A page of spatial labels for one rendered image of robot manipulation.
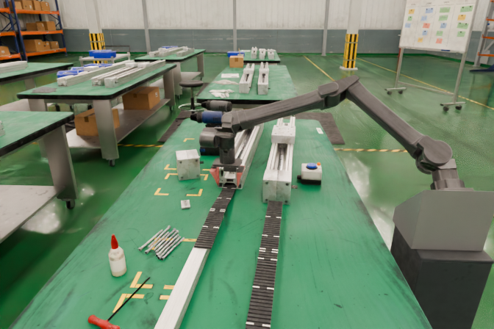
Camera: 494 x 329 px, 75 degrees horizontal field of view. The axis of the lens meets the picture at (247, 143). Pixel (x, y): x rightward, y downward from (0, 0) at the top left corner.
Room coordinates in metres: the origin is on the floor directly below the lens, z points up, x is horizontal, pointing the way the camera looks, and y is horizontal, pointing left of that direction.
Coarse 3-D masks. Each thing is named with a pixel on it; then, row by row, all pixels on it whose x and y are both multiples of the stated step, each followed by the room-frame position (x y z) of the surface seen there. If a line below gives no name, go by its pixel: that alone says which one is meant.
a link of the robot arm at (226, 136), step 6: (216, 132) 1.11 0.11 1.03; (222, 132) 1.11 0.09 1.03; (216, 138) 1.10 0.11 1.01; (222, 138) 1.08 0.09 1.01; (228, 138) 1.08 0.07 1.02; (234, 138) 1.10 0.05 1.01; (216, 144) 1.10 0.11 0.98; (222, 144) 1.08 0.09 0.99; (228, 144) 1.08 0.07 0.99; (234, 144) 1.09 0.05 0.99; (228, 150) 1.08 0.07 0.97
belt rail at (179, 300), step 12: (192, 252) 0.72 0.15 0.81; (204, 252) 0.72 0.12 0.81; (192, 264) 0.67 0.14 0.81; (180, 276) 0.63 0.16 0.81; (192, 276) 0.63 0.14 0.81; (180, 288) 0.60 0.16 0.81; (192, 288) 0.61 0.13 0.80; (168, 300) 0.56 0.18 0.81; (180, 300) 0.56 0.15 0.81; (168, 312) 0.53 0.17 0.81; (180, 312) 0.53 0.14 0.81; (168, 324) 0.50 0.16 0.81; (180, 324) 0.52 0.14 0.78
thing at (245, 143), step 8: (256, 128) 1.67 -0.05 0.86; (240, 136) 1.54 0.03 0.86; (248, 136) 1.62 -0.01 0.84; (256, 136) 1.55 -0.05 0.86; (240, 144) 1.52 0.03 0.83; (248, 144) 1.42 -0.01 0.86; (256, 144) 1.56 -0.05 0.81; (240, 152) 1.39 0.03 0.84; (248, 152) 1.32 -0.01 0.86; (248, 160) 1.31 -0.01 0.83; (248, 168) 1.31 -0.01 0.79; (224, 176) 1.15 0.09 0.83; (232, 176) 1.16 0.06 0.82; (240, 184) 1.17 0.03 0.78
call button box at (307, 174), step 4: (304, 164) 1.24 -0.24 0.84; (304, 168) 1.20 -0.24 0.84; (308, 168) 1.20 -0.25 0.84; (312, 168) 1.20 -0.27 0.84; (316, 168) 1.20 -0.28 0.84; (320, 168) 1.20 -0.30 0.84; (304, 172) 1.18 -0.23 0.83; (308, 172) 1.18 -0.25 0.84; (312, 172) 1.17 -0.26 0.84; (316, 172) 1.17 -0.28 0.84; (320, 172) 1.17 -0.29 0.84; (300, 176) 1.21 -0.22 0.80; (304, 176) 1.18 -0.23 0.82; (308, 176) 1.18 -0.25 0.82; (312, 176) 1.17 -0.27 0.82; (316, 176) 1.17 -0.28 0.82; (320, 176) 1.17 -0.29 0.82; (304, 180) 1.18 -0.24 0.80; (308, 180) 1.18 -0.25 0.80; (312, 180) 1.18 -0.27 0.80; (316, 180) 1.18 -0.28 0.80; (320, 180) 1.17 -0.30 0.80; (312, 184) 1.17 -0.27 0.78; (316, 184) 1.17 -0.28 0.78; (320, 184) 1.17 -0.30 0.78
